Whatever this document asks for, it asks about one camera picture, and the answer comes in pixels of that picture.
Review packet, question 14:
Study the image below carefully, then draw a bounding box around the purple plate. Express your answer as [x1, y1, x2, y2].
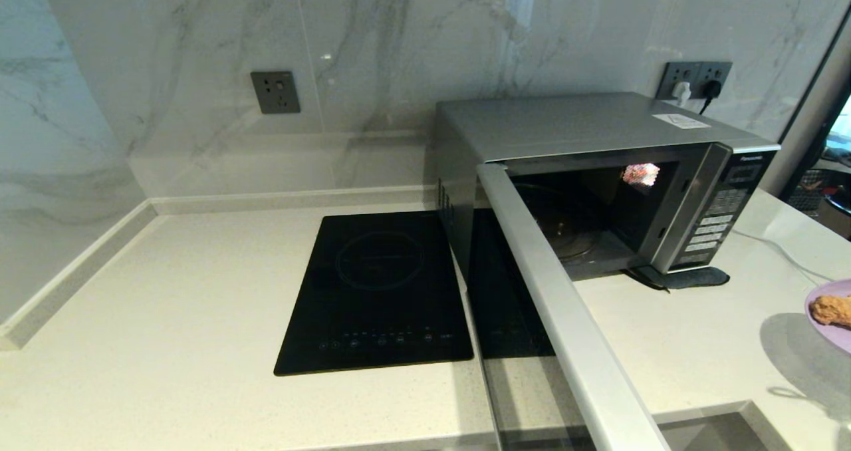
[804, 278, 851, 356]

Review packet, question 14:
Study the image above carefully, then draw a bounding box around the glass microwave turntable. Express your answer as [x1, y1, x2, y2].
[525, 184, 603, 263]

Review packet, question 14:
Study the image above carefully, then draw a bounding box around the silver microwave oven body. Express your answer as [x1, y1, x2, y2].
[433, 92, 782, 275]

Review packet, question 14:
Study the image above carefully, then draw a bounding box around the white sheet of paper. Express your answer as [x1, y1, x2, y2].
[652, 113, 711, 130]

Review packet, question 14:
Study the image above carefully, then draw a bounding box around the black induction cooktop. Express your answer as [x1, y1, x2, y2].
[274, 210, 475, 376]

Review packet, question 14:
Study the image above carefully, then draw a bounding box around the black flat pad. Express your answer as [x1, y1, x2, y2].
[625, 266, 731, 293]

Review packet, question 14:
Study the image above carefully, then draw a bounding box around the black power plug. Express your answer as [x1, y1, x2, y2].
[698, 80, 723, 116]

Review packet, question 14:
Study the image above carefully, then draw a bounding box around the dark round container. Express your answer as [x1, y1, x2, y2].
[823, 195, 851, 240]

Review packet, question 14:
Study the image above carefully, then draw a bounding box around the fried chicken piece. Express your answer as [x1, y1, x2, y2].
[809, 295, 851, 328]

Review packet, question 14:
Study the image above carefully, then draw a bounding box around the single grey wall socket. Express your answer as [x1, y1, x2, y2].
[251, 71, 301, 114]

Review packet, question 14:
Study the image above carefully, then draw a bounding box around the double grey wall socket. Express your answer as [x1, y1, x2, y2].
[656, 61, 733, 102]

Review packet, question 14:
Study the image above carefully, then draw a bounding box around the white power cable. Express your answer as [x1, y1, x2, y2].
[730, 230, 828, 285]

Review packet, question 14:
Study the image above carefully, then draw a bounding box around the black wire basket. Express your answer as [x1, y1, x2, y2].
[788, 169, 828, 214]

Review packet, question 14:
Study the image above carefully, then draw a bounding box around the dark metal door frame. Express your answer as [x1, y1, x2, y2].
[760, 2, 851, 198]

